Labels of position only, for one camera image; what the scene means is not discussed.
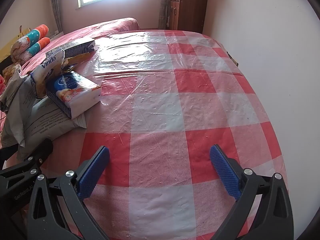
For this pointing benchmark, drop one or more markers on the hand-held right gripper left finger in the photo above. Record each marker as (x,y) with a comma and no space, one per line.
(93,172)

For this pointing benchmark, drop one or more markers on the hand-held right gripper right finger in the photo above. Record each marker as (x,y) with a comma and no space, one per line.
(225,172)

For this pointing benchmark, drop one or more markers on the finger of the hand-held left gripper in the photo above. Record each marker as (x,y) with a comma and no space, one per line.
(42,150)

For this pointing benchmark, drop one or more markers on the grey wet wipes packet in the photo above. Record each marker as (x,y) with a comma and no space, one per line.
(45,125)

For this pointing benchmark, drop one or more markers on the dark blue carton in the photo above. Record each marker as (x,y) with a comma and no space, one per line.
(80,46)

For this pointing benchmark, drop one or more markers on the blue peach print tissue pack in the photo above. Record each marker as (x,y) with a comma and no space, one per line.
(75,92)

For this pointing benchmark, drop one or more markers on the white tissue pack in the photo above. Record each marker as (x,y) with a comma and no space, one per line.
(47,67)

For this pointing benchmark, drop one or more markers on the beige floral pillow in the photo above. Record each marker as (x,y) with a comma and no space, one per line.
(11,71)

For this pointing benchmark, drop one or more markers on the red checkered plastic tablecloth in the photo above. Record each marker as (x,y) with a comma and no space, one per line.
(162,105)

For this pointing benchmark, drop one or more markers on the yellow headboard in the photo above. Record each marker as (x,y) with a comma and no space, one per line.
(5,52)

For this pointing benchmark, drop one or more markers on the teal and orange folded quilt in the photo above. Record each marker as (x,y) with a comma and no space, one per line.
(32,40)

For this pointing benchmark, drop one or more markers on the bed with pink sheet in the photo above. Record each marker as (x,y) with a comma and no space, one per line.
(100,28)

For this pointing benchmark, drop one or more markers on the grey patterned curtain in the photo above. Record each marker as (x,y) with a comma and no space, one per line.
(163,7)
(56,5)

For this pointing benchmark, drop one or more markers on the brown wooden cabinet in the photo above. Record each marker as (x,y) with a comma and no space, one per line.
(192,7)

